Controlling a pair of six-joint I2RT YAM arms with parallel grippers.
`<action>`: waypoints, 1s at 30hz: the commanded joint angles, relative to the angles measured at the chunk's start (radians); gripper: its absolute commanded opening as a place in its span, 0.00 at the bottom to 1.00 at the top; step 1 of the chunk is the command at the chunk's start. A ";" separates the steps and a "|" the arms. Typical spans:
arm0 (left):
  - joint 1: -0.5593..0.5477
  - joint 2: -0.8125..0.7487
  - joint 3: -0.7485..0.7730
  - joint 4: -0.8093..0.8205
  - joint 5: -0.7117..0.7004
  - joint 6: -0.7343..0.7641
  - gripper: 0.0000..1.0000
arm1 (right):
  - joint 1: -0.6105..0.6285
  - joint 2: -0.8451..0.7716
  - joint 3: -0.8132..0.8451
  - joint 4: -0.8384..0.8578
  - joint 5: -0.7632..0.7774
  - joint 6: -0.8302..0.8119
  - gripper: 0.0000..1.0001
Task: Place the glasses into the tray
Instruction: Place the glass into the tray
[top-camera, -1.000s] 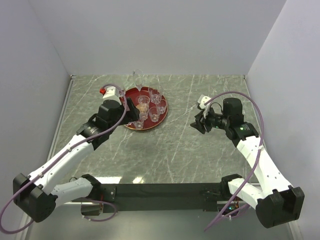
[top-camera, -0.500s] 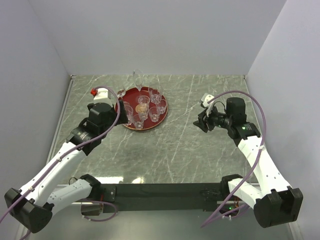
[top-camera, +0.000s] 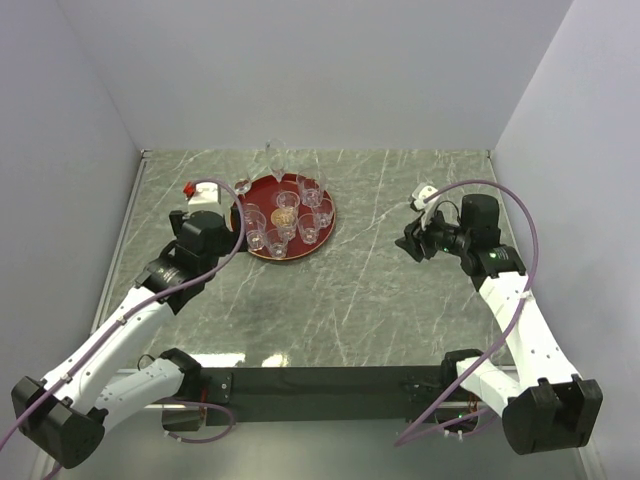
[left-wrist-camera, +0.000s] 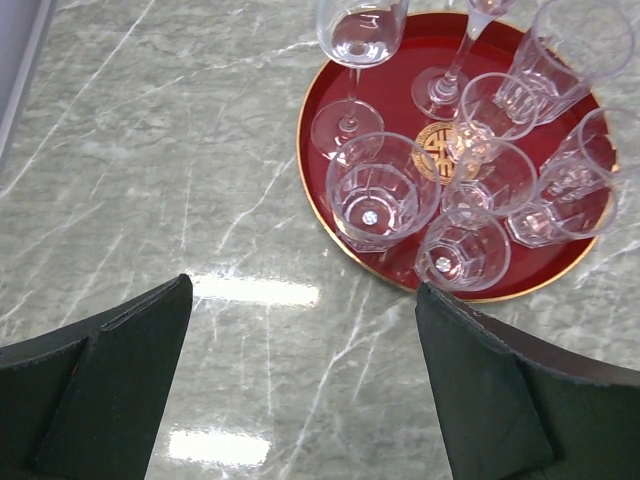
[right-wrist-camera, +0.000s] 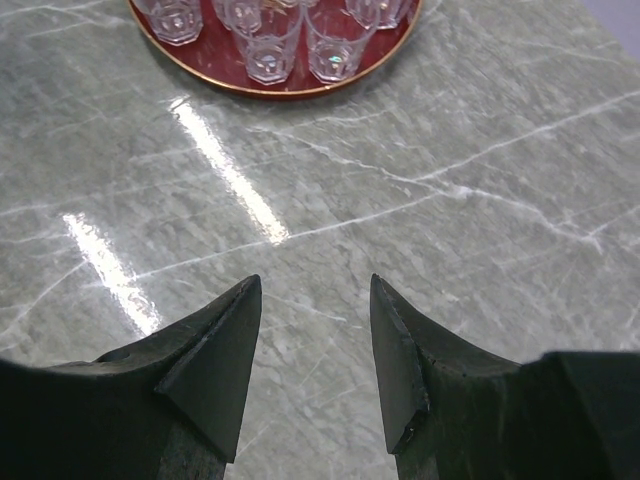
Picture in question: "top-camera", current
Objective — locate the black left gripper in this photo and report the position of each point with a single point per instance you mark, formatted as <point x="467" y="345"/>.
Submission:
<point x="230" y="239"/>

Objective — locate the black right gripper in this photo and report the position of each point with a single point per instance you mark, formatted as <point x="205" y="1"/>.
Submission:
<point x="414" y="235"/>

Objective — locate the clear faceted tumbler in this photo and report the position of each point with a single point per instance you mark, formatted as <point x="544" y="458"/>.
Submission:
<point x="311" y="188"/>
<point x="255" y="222"/>

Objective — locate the clear stemmed wine glass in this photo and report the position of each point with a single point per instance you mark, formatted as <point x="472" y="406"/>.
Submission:
<point x="243" y="185"/>

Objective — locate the small clear shot glass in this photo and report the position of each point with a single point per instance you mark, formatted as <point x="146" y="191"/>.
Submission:
<point x="285" y="220"/>
<point x="276" y="243"/>
<point x="323" y="213"/>
<point x="289" y="201"/>
<point x="308" y="229"/>

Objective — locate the tall clear champagne flute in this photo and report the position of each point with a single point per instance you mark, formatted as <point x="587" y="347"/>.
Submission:
<point x="277" y="157"/>

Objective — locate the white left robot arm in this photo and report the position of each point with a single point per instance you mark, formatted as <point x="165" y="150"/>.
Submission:
<point x="68" y="412"/>

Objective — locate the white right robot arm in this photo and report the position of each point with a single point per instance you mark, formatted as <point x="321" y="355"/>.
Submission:
<point x="547" y="406"/>

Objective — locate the red round lacquer tray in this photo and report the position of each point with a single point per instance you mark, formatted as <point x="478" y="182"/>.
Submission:
<point x="263" y="194"/>

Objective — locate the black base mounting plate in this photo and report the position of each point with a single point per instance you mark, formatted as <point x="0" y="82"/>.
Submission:
<point x="287" y="394"/>

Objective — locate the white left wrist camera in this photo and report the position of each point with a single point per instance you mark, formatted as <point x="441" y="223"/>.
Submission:
<point x="202" y="196"/>

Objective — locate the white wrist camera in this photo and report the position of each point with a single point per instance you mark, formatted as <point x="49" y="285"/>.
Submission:
<point x="202" y="196"/>
<point x="424" y="200"/>

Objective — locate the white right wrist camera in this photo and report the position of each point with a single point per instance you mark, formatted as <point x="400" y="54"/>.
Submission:
<point x="424" y="200"/>

